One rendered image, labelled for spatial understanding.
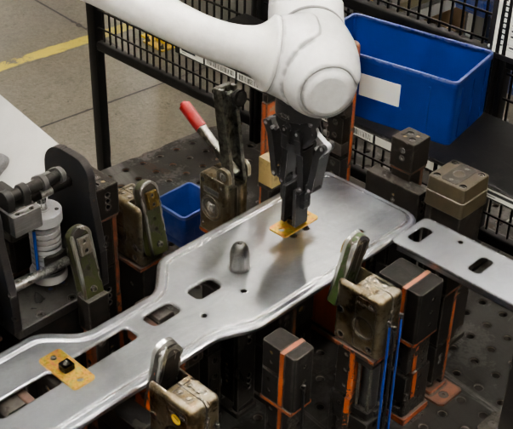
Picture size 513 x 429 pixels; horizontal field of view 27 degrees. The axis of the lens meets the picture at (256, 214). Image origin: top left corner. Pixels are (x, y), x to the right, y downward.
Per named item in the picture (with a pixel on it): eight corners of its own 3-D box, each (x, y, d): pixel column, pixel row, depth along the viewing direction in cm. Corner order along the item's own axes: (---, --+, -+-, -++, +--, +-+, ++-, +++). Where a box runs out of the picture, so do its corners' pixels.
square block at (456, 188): (439, 355, 197) (464, 191, 177) (405, 334, 202) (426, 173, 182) (464, 335, 202) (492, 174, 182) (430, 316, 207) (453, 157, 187)
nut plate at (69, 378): (96, 378, 147) (96, 371, 146) (74, 391, 145) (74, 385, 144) (59, 349, 152) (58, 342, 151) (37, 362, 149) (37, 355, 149)
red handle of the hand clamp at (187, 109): (230, 176, 178) (175, 103, 181) (225, 182, 180) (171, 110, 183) (247, 167, 181) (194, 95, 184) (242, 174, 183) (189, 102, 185)
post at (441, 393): (441, 408, 186) (463, 277, 170) (391, 377, 192) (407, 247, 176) (462, 391, 190) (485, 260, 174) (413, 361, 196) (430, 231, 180)
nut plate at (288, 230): (284, 238, 171) (285, 232, 171) (267, 229, 173) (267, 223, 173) (319, 218, 176) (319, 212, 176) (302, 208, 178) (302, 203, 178)
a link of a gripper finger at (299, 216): (304, 182, 171) (308, 185, 171) (304, 219, 175) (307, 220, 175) (292, 190, 169) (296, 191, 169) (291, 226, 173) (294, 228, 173)
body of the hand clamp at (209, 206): (224, 344, 199) (225, 185, 179) (198, 327, 203) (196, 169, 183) (246, 329, 202) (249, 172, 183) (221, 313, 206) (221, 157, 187)
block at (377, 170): (402, 327, 204) (418, 195, 187) (354, 299, 211) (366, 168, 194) (412, 320, 206) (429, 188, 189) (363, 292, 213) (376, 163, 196)
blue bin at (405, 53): (448, 147, 195) (458, 83, 188) (307, 100, 209) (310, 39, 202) (486, 112, 207) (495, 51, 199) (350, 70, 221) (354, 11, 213)
